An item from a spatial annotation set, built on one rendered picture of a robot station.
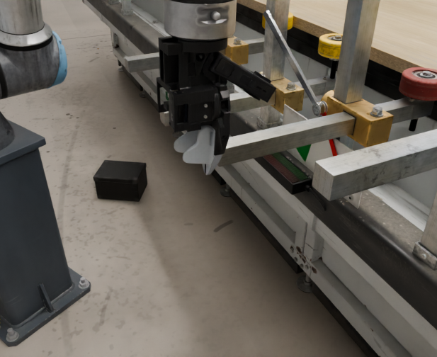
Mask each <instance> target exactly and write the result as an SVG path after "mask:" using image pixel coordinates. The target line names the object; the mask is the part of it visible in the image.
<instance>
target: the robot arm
mask: <svg viewBox="0 0 437 357"><path fill-rule="evenodd" d="M236 12H237V0H164V30H165V31H166V33H168V34H169V35H171V36H166V37H158V39H159V70H160V77H157V104H158V113H162V112H167V111H168V112H169V125H170V126H171V127H172V128H173V129H174V132H180V131H185V130H186V133H185V134H184V135H182V136H180V137H179V138H178V139H176V140H175V142H174V149H175V150H176V151H177V152H181V153H183V160H184V161H185V163H189V164H202V165H203V171H204V173H205V174H206V175H210V174H211V173H212V172H213V171H214V169H215V167H216V166H217V165H218V163H219V161H220V160H221V158H222V155H223V154H224V153H225V150H226V146H227V143H228V140H229V131H230V123H229V117H230V109H231V105H230V96H229V91H228V89H227V85H226V84H227V80H228V81H230V82H232V83H233V84H235V85H237V86H238V87H240V88H242V89H243V90H244V91H245V92H246V93H248V95H249V96H250V97H252V98H255V99H257V100H259V101H260V99H261V100H263V101H265V102H267V103H268V101H269V100H270V98H271V97H272V95H273V94H274V92H275V90H276V89H277V88H276V87H275V86H274V85H272V84H271V80H270V79H268V78H267V77H266V75H265V74H260V73H258V72H257V71H255V72H252V71H250V70H249V69H247V68H246V67H243V66H242V65H240V64H239V63H237V62H235V61H234V60H233V59H230V58H229V57H227V56H226V55H224V54H222V53H221V52H219V51H221V50H224V49H225V48H227V41H228V37H229V36H231V35H233V34H234V32H235V27H236ZM66 76H67V56H66V52H65V49H64V45H62V41H61V39H60V37H59V36H58V34H56V32H55V31H53V30H52V29H51V27H50V26H49V25H48V24H46V22H44V21H43V19H42V7H41V1H40V0H0V100H1V99H4V98H9V97H12V96H17V95H21V94H26V93H30V92H33V91H38V90H41V89H48V88H50V87H52V86H55V85H58V84H61V83H62V82H63V81H64V80H65V78H66ZM161 87H164V89H165V90H166V100H168V101H164V104H161V101H160V88H161ZM14 137H15V135H14V131H13V128H12V126H11V124H10V123H9V122H8V121H7V119H6V118H5V117H4V115H3V114H2V113H1V111H0V150H2V149H4V148H5V147H7V146H9V145H10V144H11V143H12V142H13V140H14Z"/></svg>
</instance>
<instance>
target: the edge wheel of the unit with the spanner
mask: <svg viewBox="0 0 437 357"><path fill-rule="evenodd" d="M399 91H400V92H401V93H402V94H403V95H405V96H407V97H410V98H413V99H414V100H416V101H437V69H431V68H425V67H412V68H408V69H405V70H404V71H403V72H402V77H401V81H400V84H399ZM417 121H418V119H413V120H411V122H410V125H409V131H412V132H413V131H415V129H416V124H417Z"/></svg>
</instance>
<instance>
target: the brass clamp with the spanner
mask: <svg viewBox="0 0 437 357"><path fill-rule="evenodd" d="M321 101H325V102H326V103H327V106H328V111H327V115H332V114H335V113H341V112H346V113H348V114H349V115H351V116H353V117H354V118H355V123H354V127H353V134H351V135H347V136H349V137H350V138H351V139H353V140H355V141H356V142H357V143H359V144H360V145H362V146H364V147H370V146H373V145H378V144H381V143H384V142H387V141H388V139H389V136H390V130H391V127H392V121H393V118H394V116H393V115H392V114H390V113H388V112H386V111H385V110H382V113H383V116H382V117H380V118H376V117H373V116H371V115H370V112H372V110H373V107H374V106H375V105H373V104H371V103H369V102H367V101H366V100H364V99H361V101H355V102H351V103H344V102H342V101H340V100H339V99H337V98H335V97H334V90H331V91H328V92H327V93H325V94H324V96H323V97H322V99H321Z"/></svg>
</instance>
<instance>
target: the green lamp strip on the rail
mask: <svg viewBox="0 0 437 357"><path fill-rule="evenodd" d="M271 155H272V156H273V157H275V158H276V159H277V160H278V161H279V162H280V163H281V164H282V165H283V166H285V167H286V168H287V169H288V170H289V171H291V172H292V173H293V174H294V175H295V176H296V177H298V178H299V179H300V180H301V181H303V180H306V179H308V178H307V177H306V176H305V175H304V174H303V173H302V172H301V171H300V170H299V169H297V168H296V167H295V166H294V165H292V164H291V163H290V162H289V161H288V160H287V159H286V158H285V157H283V156H282V155H281V154H280V153H278V152H277V153H274V154H271Z"/></svg>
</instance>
